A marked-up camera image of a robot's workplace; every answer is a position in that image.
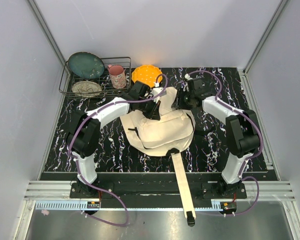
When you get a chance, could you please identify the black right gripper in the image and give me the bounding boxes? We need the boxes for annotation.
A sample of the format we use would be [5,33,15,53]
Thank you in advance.
[171,88,194,111]

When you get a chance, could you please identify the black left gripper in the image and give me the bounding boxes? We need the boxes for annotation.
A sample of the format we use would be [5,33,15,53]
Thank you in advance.
[138,96,161,121]

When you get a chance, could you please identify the cream canvas backpack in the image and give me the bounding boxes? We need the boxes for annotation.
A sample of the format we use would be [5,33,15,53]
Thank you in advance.
[120,87,196,227]

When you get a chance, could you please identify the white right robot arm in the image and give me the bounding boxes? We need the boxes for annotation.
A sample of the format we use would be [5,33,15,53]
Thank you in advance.
[172,75,263,199]

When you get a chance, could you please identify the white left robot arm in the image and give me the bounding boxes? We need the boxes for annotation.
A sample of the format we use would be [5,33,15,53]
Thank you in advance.
[66,81,167,198]

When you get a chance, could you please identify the yellow polka dot plate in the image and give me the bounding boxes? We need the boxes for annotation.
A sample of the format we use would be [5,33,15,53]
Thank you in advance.
[131,65,163,88]

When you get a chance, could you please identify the pink ghost pattern mug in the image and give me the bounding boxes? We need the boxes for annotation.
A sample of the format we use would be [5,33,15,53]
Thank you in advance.
[107,64,127,89]

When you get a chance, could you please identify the speckled beige plate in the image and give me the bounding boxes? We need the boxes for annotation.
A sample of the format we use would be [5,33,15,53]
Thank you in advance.
[71,81,102,98]

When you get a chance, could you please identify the dark teal plate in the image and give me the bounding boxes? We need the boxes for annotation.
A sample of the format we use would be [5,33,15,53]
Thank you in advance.
[67,52,105,79]

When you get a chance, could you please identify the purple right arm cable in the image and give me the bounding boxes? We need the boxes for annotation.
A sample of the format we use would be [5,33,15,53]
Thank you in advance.
[188,69,264,217]

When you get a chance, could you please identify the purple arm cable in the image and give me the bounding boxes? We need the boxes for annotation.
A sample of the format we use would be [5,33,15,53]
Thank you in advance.
[67,73,169,227]
[188,69,264,217]

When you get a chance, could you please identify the grey wire dish rack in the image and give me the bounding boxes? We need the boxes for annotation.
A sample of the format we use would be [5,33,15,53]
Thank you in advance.
[58,56,133,99]

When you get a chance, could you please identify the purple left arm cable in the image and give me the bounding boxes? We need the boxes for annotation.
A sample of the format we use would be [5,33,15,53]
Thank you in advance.
[67,73,169,227]

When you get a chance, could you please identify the aluminium front rail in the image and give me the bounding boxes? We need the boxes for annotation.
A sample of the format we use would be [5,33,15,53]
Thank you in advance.
[24,180,295,201]

